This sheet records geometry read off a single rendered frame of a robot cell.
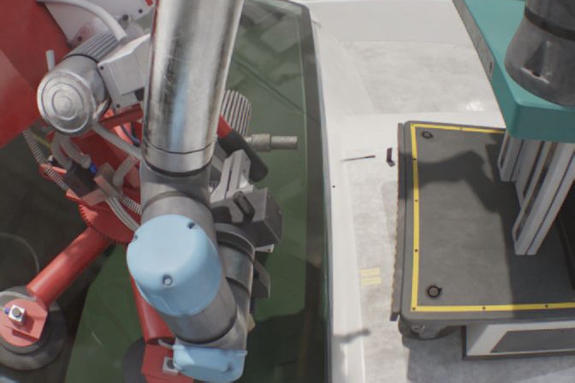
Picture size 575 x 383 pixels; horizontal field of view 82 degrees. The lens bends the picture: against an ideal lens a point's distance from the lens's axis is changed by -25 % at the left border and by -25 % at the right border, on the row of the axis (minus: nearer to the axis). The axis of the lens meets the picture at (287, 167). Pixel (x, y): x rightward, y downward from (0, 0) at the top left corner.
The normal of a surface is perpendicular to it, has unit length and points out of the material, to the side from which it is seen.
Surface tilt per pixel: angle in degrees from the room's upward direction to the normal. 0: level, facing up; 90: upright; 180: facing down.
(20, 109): 90
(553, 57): 72
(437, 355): 0
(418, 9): 90
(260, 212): 17
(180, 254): 0
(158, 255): 0
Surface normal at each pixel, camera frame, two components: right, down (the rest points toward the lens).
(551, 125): -0.18, 0.68
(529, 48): -0.94, 0.03
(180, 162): 0.16, 0.64
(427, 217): -0.10, -0.73
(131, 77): -0.04, 0.56
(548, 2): -0.91, 0.35
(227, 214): -0.39, -0.69
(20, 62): 0.90, -0.30
